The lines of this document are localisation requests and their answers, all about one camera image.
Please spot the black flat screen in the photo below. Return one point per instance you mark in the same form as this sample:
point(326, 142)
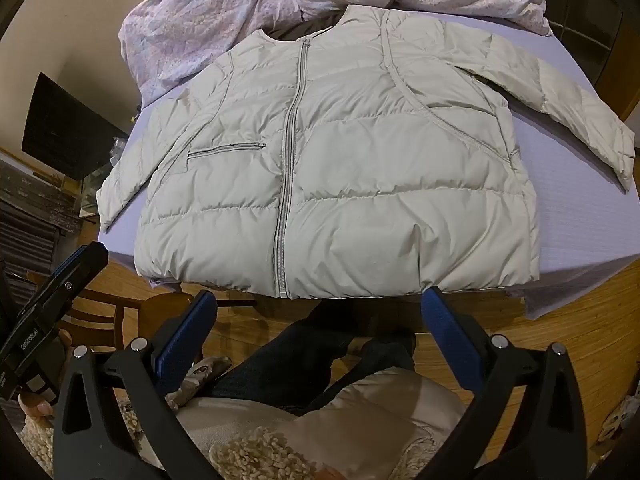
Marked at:
point(70, 125)

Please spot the floral pink quilt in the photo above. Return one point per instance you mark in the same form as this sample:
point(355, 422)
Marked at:
point(175, 35)

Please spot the person's legs dark trousers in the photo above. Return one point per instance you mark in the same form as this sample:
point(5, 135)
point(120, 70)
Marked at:
point(310, 355)

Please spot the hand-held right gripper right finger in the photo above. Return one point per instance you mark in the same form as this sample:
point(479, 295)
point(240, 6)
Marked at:
point(450, 331)

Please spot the dark slatted furniture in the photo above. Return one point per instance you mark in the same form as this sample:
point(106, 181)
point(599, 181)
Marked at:
point(30, 220)

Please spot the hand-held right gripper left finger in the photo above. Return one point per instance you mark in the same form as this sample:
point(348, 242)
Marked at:
point(186, 331)

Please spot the light beige puffer jacket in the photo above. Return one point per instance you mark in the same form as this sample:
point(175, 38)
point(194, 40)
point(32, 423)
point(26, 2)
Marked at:
point(350, 185)

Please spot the person's left hand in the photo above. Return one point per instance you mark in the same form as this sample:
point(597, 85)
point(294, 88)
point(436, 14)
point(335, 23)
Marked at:
point(36, 406)

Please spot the person's left forearm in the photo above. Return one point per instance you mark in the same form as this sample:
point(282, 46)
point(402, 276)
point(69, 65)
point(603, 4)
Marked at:
point(37, 442)

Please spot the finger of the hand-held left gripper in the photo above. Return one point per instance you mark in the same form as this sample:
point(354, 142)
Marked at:
point(75, 272)

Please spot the wooden chair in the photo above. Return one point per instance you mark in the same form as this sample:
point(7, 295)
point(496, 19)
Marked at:
point(130, 310)

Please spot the patterned slipper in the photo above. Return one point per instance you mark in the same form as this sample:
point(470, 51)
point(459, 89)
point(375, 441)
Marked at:
point(614, 422)
point(205, 372)

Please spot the dark wooden headboard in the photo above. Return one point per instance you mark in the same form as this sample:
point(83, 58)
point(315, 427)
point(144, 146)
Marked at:
point(580, 15)

